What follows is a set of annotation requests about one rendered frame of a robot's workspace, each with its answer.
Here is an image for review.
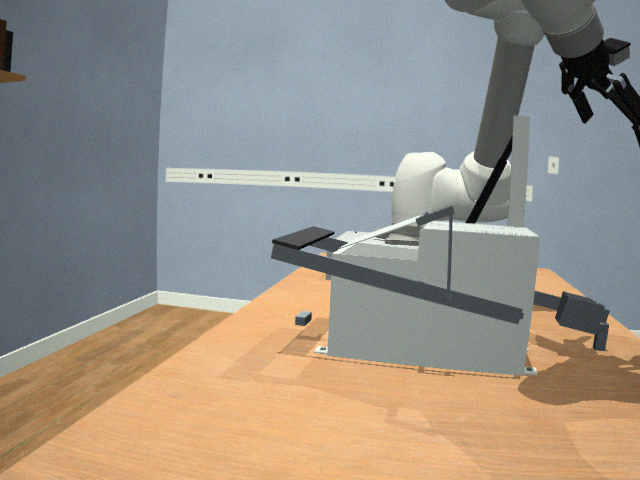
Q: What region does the black long thin rod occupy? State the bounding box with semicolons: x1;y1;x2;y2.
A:
466;137;512;224

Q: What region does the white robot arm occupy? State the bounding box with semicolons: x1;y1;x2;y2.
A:
392;0;604;225

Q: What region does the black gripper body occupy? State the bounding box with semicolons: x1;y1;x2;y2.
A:
561;39;613;90

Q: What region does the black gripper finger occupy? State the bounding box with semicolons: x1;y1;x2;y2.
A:
559;61;594;124
589;73;640;147

